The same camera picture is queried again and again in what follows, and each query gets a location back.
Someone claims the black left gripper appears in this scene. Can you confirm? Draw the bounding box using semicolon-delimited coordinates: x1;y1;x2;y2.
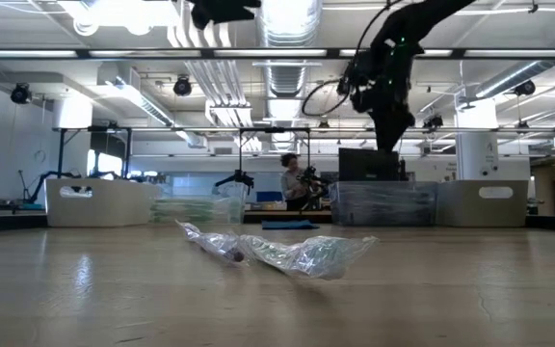
188;0;263;31

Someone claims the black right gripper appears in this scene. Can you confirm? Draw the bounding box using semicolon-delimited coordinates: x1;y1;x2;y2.
349;45;417;153

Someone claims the black monitor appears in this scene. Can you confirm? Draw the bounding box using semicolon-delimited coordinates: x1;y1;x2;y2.
337;147;403;183

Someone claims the dark grey plastic bin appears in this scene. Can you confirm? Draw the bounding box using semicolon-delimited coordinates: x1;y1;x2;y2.
328;180;440;227

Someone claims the white column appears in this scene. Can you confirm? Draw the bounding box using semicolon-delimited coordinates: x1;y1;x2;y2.
454;97;501;183

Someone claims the light grey plastic bin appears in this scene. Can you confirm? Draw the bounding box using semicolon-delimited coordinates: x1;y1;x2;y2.
435;179;530;228

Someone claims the person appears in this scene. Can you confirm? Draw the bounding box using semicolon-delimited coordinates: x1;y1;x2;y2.
279;152;311;212

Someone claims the wrapped green toothbrush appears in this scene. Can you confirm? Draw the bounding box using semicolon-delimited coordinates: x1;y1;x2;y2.
239;233;381;281

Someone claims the clear plastic bin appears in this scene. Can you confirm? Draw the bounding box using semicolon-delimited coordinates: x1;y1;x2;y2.
150;184;249;226

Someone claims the wrapped purple toothbrush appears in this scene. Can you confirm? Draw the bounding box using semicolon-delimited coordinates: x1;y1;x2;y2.
174;219;249;265

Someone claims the white plastic bin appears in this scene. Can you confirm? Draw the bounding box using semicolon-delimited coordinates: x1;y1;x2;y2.
43;178;162;228

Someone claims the black ceiling camera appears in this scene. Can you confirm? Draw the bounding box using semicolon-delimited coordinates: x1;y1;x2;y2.
172;75;194;97
9;81;34;105
513;78;538;97
422;114;445;132

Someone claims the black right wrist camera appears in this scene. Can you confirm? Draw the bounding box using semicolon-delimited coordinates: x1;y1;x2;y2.
336;60;373;97

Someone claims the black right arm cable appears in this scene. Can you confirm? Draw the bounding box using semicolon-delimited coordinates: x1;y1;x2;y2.
300;0;407;119

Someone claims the black background frame stand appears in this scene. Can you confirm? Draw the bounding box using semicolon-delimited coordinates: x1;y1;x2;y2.
237;126;312;193
57;125;133;183

